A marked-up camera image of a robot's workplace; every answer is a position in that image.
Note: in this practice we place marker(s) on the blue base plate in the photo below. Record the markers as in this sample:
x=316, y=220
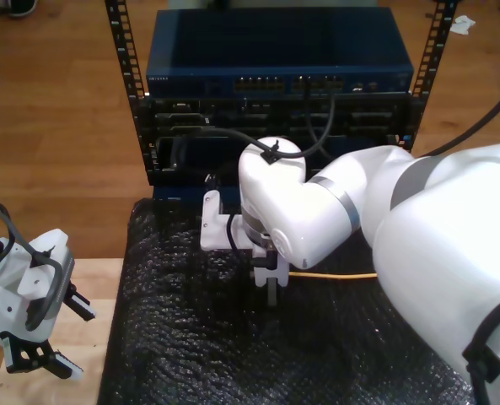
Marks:
x=178, y=193

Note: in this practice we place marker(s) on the white crumpled paper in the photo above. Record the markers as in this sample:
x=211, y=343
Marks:
x=462, y=25

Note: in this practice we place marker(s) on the blue network switch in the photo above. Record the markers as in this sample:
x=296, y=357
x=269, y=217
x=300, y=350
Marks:
x=275, y=42

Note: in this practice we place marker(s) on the black rack server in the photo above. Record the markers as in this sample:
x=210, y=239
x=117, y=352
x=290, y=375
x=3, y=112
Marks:
x=190, y=118

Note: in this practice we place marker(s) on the black rack drawer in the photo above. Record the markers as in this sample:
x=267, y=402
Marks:
x=199, y=156

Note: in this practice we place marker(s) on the person's dark shoe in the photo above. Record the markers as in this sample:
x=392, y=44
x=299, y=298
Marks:
x=22, y=6

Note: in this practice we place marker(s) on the black bubble mat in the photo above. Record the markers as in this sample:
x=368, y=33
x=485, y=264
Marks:
x=190, y=337

